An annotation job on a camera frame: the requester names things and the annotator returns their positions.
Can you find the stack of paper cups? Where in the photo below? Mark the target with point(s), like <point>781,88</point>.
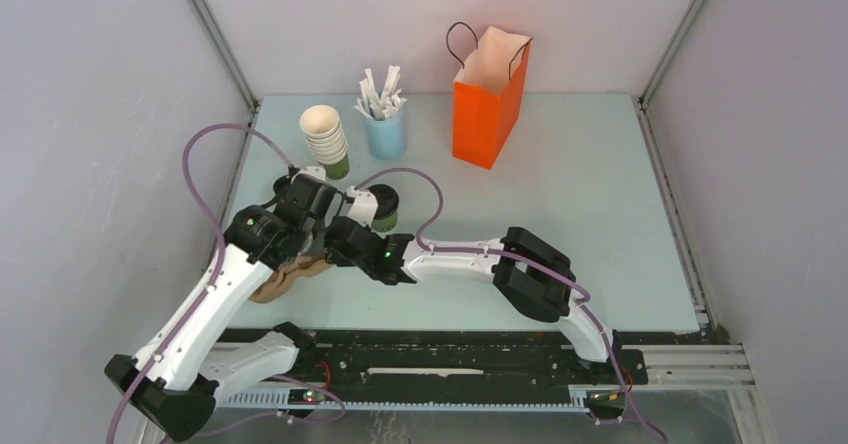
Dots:
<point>325,137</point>

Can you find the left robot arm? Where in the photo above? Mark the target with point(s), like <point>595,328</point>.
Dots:
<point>176,380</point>

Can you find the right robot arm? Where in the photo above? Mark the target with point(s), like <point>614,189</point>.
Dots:
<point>533,276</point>

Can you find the green paper coffee cup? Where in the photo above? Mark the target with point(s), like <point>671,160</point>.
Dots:
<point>385,223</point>

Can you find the light blue holder cup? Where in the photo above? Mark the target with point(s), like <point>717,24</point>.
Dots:
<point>387,139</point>

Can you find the orange paper bag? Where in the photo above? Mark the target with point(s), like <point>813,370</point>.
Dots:
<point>487,93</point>

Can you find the black metal base rail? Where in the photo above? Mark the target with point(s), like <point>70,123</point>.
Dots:
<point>527,371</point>

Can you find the brown cardboard cup carrier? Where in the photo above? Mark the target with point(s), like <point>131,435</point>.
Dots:
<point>283,279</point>

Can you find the white stirrer packets bundle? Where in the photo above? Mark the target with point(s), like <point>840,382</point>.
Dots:
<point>380,103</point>

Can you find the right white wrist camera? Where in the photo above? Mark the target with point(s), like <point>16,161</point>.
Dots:
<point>363,205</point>

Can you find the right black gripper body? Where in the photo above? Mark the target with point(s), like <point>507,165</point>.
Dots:
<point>338,260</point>

